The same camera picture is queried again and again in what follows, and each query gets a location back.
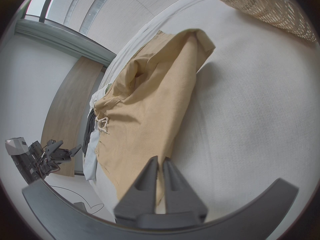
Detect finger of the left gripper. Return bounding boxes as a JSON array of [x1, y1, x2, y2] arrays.
[[47, 140, 64, 157], [69, 144, 82, 157]]

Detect black cable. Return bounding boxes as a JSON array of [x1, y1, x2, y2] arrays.
[[49, 185, 104, 213]]

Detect window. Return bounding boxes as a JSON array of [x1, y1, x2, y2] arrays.
[[25, 0, 200, 57]]

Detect tan shorts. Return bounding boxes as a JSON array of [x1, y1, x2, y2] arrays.
[[94, 28, 216, 207]]

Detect pale blue garment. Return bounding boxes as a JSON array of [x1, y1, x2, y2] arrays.
[[84, 130, 101, 182]]

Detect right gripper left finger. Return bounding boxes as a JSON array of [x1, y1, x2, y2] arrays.
[[113, 156, 159, 220]]

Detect round woven basket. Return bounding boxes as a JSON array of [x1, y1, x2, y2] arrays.
[[207, 0, 317, 42]]

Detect black garment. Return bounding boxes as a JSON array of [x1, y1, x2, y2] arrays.
[[82, 109, 98, 157]]

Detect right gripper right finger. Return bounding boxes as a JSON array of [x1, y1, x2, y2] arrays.
[[162, 159, 208, 221]]

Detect white garment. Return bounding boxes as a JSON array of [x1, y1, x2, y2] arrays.
[[89, 84, 112, 109]]

